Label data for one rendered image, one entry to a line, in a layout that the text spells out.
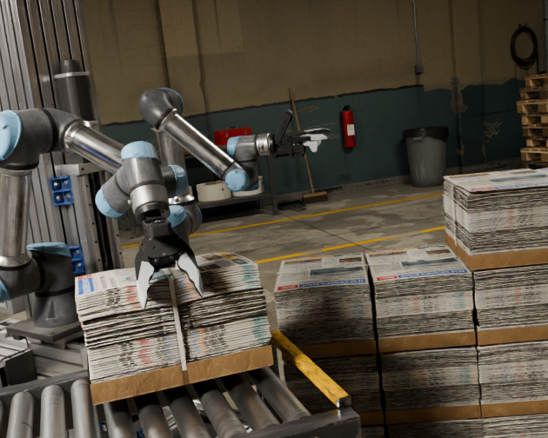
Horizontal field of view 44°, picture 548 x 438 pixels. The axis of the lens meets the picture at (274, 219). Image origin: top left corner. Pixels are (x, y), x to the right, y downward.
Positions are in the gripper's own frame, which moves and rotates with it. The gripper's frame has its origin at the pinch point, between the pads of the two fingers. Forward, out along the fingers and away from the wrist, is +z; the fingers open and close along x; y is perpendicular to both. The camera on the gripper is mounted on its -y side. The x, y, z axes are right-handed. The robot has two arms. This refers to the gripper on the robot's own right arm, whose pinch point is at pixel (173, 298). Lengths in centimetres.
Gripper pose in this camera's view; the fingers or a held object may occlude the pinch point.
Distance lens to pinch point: 131.9
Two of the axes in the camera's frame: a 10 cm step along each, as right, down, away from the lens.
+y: -1.8, 4.3, 8.9
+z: 2.7, 8.9, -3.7
